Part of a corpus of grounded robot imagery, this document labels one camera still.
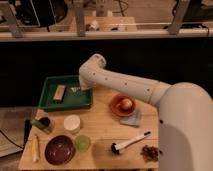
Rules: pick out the silver metal fork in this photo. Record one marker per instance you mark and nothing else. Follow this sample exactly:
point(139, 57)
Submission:
point(74, 89)

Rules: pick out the round bread roll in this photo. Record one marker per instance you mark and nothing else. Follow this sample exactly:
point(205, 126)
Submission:
point(125, 104)

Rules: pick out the orange bowl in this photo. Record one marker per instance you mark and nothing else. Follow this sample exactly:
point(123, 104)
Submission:
point(114, 105)

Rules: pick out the dark red bowl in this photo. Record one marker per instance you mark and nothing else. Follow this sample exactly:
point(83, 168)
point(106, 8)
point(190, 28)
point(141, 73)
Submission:
point(59, 150)

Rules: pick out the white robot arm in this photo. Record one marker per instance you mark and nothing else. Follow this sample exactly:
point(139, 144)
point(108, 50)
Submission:
point(185, 113)

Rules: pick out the dark green jar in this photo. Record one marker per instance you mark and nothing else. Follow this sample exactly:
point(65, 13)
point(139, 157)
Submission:
point(44, 124)

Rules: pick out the grey folded cloth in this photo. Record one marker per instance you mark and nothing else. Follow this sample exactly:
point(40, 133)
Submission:
point(133, 120)

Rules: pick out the dark dried clump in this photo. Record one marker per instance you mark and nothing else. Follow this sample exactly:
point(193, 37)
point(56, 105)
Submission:
point(150, 153)

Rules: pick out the white horizontal rail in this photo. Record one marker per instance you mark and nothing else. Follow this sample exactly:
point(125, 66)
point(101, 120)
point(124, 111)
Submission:
point(112, 35)

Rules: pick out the light green cup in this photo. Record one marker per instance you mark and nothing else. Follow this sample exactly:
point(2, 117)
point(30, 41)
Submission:
point(82, 143)

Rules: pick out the white handled black brush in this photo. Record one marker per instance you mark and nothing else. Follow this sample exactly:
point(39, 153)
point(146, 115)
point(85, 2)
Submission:
point(116, 148)

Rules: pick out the green plastic tray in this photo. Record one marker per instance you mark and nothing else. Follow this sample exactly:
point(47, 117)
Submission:
point(70, 100)

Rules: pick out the brown wooden block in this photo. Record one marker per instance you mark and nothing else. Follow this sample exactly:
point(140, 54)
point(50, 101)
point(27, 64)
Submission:
point(59, 93)

